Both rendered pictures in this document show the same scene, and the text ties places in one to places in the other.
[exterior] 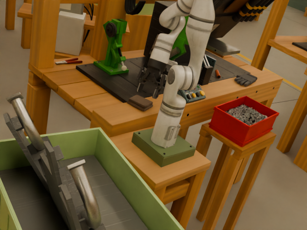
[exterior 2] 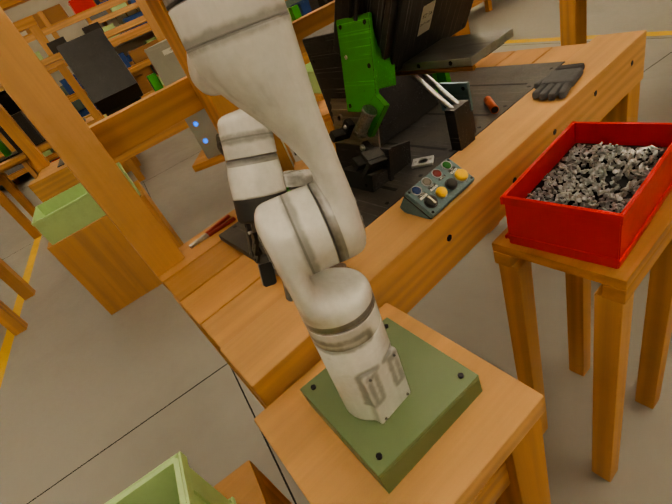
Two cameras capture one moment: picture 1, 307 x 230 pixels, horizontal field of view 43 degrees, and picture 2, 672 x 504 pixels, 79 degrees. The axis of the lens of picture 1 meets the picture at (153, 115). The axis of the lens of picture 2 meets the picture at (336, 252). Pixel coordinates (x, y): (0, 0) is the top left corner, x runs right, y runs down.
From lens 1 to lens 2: 111 cm
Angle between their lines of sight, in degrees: 22
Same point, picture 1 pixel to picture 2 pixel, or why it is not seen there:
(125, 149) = (294, 446)
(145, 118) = not seen: hidden behind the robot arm
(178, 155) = (429, 433)
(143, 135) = (324, 392)
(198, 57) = (301, 143)
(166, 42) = (236, 137)
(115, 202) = not seen: outside the picture
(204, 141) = (514, 274)
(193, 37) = (223, 82)
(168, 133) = (366, 392)
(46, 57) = (158, 252)
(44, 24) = (107, 206)
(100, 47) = not seen: hidden behind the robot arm
